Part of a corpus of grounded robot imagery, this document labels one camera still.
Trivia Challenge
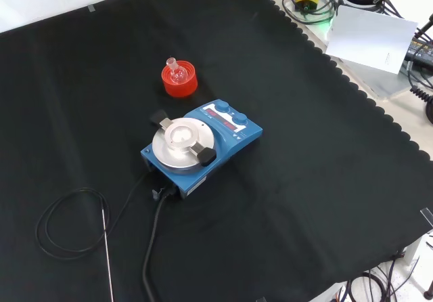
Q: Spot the clear glass round-bottom flask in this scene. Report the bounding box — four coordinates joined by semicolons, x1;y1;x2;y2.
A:
165;57;189;85

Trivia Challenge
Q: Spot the orange ribbed flask stand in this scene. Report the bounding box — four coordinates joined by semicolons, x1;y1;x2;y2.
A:
160;60;199;98

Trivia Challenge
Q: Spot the blue heater with steel plate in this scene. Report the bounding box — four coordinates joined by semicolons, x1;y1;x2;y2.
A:
140;99;263;200

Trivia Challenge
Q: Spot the black scalloped bench cloth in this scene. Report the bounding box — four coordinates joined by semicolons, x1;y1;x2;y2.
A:
0;0;433;302

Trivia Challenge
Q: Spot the thin steel temperature probe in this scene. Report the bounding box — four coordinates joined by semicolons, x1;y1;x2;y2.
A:
101;204;115;302

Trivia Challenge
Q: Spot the pale white board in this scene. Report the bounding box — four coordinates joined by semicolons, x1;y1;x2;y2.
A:
325;5;419;76

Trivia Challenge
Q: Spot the black power adapter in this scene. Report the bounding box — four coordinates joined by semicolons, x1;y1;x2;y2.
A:
405;36;433;64

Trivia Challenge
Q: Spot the thick black power cable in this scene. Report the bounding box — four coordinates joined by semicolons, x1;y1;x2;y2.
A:
142;187;177;302

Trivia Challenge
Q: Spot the thin black probe cable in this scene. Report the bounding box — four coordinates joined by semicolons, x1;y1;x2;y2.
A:
35;172;150;261

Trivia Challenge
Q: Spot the black coiled cable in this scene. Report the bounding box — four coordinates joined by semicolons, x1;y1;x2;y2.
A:
409;85;433;125

